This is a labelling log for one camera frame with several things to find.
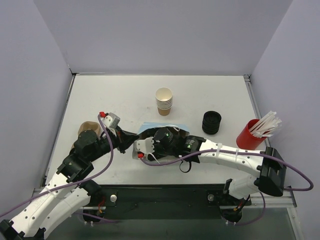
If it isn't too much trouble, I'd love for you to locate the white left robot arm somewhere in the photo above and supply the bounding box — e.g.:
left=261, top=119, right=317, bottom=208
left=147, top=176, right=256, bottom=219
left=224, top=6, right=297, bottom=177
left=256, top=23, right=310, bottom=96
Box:
left=0, top=127, right=139, bottom=240

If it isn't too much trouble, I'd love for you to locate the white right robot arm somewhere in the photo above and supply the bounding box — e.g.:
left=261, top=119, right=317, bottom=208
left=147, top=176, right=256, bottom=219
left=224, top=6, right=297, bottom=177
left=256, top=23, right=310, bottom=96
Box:
left=153, top=127, right=287, bottom=204

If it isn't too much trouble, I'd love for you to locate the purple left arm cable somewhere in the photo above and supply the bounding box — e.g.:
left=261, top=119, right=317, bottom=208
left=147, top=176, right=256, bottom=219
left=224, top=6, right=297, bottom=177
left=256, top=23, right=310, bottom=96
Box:
left=0, top=113, right=120, bottom=223

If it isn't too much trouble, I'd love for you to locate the stack of brown paper cups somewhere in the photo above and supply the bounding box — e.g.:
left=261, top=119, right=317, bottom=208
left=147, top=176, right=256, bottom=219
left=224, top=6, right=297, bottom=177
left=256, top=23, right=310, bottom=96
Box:
left=155, top=87, right=173, bottom=116

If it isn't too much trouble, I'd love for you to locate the light blue paper bag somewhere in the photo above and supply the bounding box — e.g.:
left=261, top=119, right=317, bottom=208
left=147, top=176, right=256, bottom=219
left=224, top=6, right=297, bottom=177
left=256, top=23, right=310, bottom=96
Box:
left=136, top=122, right=190, bottom=166

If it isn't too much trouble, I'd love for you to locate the stack of black lids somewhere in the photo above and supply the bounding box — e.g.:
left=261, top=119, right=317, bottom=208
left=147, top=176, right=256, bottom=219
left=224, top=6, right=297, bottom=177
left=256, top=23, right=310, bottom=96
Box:
left=202, top=111, right=222, bottom=135

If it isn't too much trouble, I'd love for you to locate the red plastic cup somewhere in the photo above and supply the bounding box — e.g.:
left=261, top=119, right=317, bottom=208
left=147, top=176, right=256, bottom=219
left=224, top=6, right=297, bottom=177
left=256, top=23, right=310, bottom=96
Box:
left=236, top=119, right=266, bottom=150

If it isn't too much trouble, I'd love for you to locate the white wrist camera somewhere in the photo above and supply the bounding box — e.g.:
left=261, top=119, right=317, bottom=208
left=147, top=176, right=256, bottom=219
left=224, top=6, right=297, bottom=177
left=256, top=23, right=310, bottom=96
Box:
left=132, top=137, right=155, bottom=160
left=98, top=111, right=120, bottom=136

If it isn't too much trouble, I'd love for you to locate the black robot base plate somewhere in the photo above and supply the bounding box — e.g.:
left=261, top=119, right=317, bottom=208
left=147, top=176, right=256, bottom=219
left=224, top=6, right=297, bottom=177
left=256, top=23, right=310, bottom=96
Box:
left=82, top=183, right=251, bottom=221

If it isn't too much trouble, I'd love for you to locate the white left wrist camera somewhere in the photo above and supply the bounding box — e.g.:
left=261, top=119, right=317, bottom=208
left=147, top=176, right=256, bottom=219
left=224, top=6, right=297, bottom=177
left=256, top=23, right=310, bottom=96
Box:
left=98, top=111, right=120, bottom=136

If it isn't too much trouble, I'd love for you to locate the brown cardboard cup carrier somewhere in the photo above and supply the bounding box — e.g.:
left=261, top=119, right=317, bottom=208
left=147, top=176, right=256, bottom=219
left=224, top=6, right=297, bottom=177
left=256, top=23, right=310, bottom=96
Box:
left=71, top=121, right=101, bottom=152

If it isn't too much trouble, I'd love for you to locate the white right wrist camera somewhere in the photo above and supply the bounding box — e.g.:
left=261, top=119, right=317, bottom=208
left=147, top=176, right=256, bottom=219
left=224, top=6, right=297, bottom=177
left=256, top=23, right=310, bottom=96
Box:
left=132, top=137, right=155, bottom=160

